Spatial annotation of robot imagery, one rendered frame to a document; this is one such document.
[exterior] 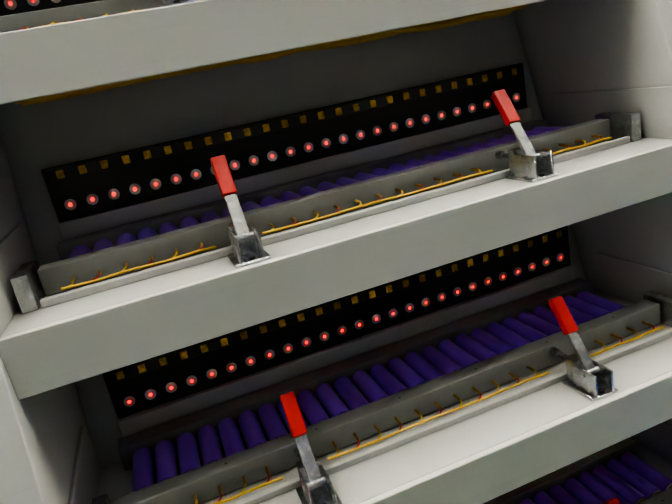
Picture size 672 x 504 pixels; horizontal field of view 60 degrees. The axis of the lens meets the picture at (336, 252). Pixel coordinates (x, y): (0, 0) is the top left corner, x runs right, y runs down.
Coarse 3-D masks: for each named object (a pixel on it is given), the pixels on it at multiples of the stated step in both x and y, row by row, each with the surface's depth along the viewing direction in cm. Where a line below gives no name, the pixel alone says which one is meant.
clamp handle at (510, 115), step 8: (496, 96) 53; (504, 96) 53; (496, 104) 54; (504, 104) 53; (512, 104) 53; (504, 112) 53; (512, 112) 53; (504, 120) 53; (512, 120) 52; (512, 128) 52; (520, 128) 52; (520, 136) 52; (520, 144) 52; (528, 144) 52; (528, 152) 52
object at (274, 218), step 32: (576, 128) 59; (608, 128) 60; (448, 160) 55; (480, 160) 56; (320, 192) 53; (352, 192) 52; (384, 192) 53; (416, 192) 52; (224, 224) 49; (256, 224) 50; (288, 224) 51; (96, 256) 46; (128, 256) 47; (160, 256) 48; (64, 288) 44
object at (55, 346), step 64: (448, 128) 67; (640, 128) 58; (192, 192) 59; (512, 192) 49; (576, 192) 51; (640, 192) 54; (0, 256) 44; (192, 256) 50; (320, 256) 45; (384, 256) 46; (448, 256) 48; (0, 320) 40; (64, 320) 40; (128, 320) 41; (192, 320) 42; (256, 320) 44; (64, 384) 40
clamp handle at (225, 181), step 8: (216, 160) 46; (224, 160) 46; (216, 168) 46; (224, 168) 46; (216, 176) 46; (224, 176) 46; (224, 184) 46; (232, 184) 46; (224, 192) 45; (232, 192) 46; (232, 200) 45; (232, 208) 45; (240, 208) 45; (232, 216) 45; (240, 216) 45; (240, 224) 45; (240, 232) 45; (248, 232) 45
